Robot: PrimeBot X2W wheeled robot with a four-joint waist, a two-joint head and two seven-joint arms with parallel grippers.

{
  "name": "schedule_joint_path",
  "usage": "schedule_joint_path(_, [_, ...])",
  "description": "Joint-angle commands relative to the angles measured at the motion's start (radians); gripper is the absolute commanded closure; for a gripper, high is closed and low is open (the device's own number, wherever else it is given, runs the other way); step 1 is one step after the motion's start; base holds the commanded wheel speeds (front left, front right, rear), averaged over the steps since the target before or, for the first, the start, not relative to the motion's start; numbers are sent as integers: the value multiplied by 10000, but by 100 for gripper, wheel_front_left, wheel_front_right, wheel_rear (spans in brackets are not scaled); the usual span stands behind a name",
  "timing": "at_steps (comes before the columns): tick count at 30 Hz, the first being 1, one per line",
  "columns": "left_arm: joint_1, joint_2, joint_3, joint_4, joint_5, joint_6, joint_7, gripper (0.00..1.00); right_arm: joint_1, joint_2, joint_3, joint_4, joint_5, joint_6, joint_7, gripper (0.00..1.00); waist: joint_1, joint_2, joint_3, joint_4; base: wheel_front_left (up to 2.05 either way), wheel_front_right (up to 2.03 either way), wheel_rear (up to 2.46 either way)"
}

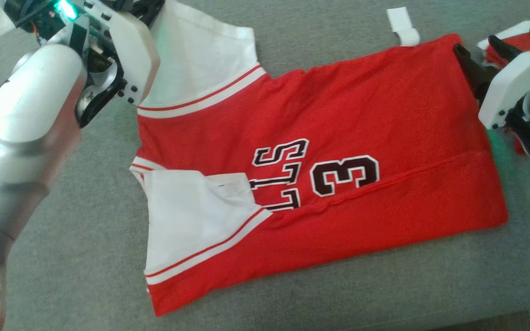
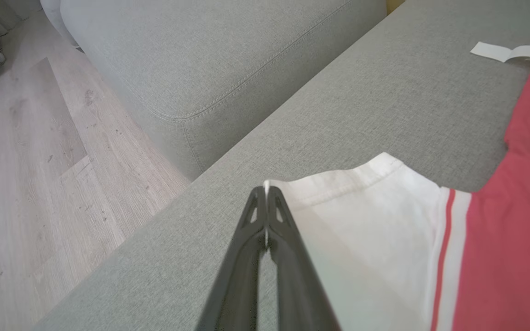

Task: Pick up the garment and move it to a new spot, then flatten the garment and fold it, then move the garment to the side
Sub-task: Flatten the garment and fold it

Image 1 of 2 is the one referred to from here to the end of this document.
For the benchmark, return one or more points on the grey sofa seat cushion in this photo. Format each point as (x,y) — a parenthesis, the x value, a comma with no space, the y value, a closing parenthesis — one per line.
(85,230)

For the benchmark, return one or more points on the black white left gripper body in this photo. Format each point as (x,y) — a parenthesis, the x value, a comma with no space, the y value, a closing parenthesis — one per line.
(127,50)

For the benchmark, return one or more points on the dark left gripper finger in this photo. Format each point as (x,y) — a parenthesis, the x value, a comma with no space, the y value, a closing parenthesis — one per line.
(149,10)

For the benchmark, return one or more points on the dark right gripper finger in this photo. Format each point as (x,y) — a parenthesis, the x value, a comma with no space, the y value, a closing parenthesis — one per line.
(504,51)
(476,76)

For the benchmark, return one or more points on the red white basketball jersey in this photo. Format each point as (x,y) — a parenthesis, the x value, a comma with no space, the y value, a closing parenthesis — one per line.
(361,115)

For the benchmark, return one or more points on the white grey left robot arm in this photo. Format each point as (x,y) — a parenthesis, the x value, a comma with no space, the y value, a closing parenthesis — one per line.
(30,101)

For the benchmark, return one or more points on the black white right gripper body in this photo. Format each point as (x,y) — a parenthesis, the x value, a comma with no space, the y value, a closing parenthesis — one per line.
(513,78)

